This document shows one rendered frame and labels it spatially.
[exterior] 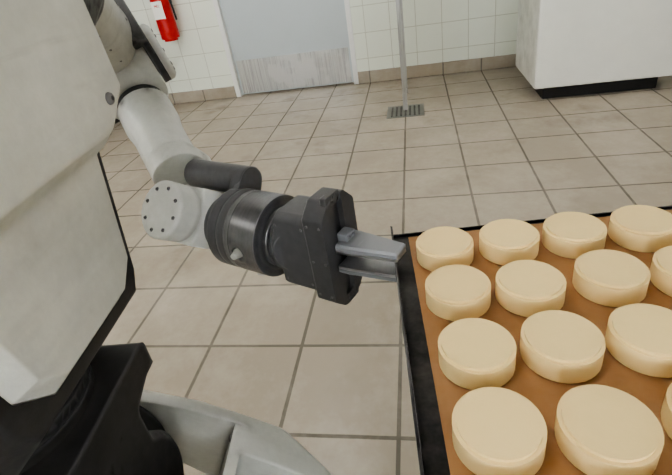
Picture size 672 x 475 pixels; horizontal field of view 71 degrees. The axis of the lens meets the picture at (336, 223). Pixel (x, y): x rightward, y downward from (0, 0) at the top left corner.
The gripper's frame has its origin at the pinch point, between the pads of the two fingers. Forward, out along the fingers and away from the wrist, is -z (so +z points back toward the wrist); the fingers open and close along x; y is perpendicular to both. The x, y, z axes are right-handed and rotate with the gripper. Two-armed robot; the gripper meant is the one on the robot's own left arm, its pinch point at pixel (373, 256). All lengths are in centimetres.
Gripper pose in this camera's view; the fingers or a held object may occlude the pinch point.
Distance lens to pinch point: 43.8
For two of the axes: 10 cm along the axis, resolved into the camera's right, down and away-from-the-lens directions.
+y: 5.3, -5.0, 6.9
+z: -8.4, -1.6, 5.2
